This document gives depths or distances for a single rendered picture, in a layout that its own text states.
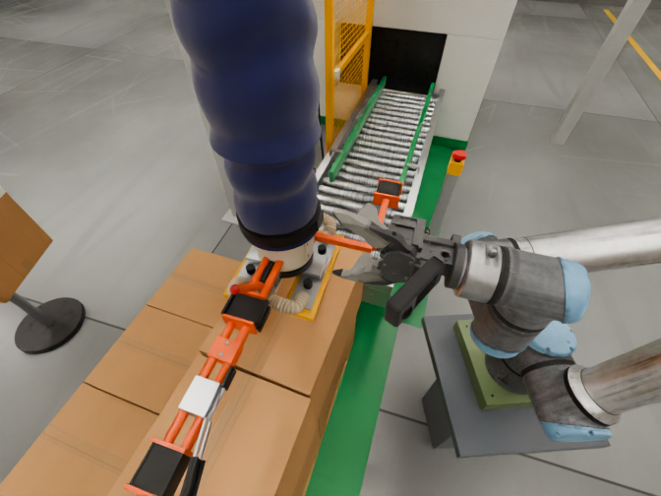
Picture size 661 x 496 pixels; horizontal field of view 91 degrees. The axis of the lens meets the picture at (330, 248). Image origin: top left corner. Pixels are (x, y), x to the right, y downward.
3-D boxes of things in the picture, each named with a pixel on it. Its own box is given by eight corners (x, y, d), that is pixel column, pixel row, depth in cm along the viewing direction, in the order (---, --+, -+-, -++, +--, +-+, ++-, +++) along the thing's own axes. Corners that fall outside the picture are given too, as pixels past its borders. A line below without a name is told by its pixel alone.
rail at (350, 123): (370, 97, 336) (372, 79, 322) (375, 98, 335) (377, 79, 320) (271, 270, 195) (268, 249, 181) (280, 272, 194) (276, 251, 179)
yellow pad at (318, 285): (317, 232, 118) (317, 222, 114) (344, 238, 116) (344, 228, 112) (281, 313, 97) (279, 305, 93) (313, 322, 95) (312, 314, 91)
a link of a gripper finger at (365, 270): (348, 262, 63) (390, 253, 58) (339, 287, 60) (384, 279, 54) (339, 252, 62) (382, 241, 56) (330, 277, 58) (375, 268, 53)
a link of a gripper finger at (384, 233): (357, 228, 50) (398, 260, 52) (354, 237, 48) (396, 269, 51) (379, 215, 46) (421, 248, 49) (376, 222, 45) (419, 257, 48)
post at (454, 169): (413, 270, 245) (451, 155, 169) (422, 273, 244) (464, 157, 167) (412, 278, 241) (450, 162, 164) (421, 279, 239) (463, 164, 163)
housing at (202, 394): (200, 381, 75) (194, 374, 71) (227, 390, 73) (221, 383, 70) (183, 412, 70) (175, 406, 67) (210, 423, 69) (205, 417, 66)
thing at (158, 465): (162, 441, 67) (151, 436, 63) (194, 453, 65) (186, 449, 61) (135, 490, 61) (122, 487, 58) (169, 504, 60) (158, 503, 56)
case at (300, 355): (288, 279, 174) (280, 226, 144) (361, 302, 165) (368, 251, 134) (227, 388, 138) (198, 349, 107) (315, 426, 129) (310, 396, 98)
